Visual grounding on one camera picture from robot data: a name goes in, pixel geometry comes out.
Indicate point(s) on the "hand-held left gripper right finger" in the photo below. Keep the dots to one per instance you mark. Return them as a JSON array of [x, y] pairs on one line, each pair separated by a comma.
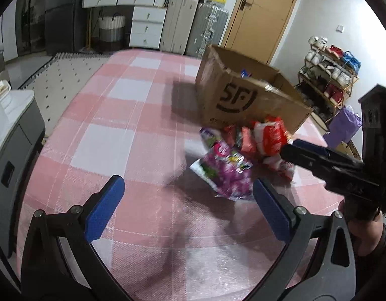
[[271, 210]]

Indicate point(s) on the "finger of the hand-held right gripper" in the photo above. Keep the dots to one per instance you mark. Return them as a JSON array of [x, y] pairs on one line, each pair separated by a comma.
[[312, 160], [309, 145]]

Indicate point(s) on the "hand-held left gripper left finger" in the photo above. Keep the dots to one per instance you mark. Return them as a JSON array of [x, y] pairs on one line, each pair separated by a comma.
[[103, 207]]

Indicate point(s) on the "pink candy bag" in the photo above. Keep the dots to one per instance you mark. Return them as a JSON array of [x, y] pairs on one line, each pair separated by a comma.
[[227, 172]]

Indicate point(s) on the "white blue snack packet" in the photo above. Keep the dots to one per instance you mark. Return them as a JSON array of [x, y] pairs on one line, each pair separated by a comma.
[[245, 73]]

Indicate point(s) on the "purple green snack packet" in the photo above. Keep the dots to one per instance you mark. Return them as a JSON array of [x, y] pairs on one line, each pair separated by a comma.
[[209, 135]]

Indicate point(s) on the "brown cardboard box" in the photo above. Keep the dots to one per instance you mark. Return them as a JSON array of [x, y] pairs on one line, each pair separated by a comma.
[[218, 94]]

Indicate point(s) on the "person's right hand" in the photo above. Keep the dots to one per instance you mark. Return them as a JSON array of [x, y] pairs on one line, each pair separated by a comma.
[[365, 235]]

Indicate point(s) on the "white round bin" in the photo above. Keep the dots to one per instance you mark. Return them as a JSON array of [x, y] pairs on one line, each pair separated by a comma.
[[321, 125]]

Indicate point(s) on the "open printed cardboard box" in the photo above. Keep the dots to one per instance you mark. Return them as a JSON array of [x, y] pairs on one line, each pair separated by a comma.
[[350, 150]]

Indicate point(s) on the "purple bag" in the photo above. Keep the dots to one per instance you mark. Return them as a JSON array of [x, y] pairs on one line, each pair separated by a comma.
[[345, 125]]

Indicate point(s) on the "wooden shoe rack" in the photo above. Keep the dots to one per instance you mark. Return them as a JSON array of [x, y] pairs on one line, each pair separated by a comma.
[[353, 80]]

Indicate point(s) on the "pink plaid tablecloth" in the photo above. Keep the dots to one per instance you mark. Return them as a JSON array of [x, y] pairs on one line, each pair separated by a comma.
[[117, 116]]

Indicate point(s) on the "grey cabinet with white top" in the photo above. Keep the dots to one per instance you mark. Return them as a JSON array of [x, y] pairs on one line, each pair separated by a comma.
[[14, 150]]

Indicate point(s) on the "cream dotted rug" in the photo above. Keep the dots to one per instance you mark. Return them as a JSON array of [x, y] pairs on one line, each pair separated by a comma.
[[70, 78]]

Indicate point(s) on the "wooden door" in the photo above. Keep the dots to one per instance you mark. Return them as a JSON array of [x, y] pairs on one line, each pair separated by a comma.
[[268, 15]]

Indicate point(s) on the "plastic food container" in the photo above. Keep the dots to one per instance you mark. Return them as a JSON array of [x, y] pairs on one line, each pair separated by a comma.
[[2, 90]]

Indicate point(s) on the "silver suitcase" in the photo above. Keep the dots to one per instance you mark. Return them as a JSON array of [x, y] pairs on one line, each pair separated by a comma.
[[208, 28]]

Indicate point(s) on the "beige suitcase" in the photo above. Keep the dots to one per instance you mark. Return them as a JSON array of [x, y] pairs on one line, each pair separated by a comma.
[[179, 25]]

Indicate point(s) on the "grey white laundry basket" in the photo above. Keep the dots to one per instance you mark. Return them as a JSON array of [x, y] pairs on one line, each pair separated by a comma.
[[111, 28]]

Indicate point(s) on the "white desk with drawers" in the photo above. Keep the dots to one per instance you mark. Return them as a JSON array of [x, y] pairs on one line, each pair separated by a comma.
[[146, 22]]

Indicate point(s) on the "dark refrigerator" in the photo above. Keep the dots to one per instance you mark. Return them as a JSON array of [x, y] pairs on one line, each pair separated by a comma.
[[55, 15]]

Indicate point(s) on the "white light switch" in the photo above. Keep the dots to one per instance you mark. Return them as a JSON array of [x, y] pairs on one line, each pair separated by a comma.
[[339, 28]]

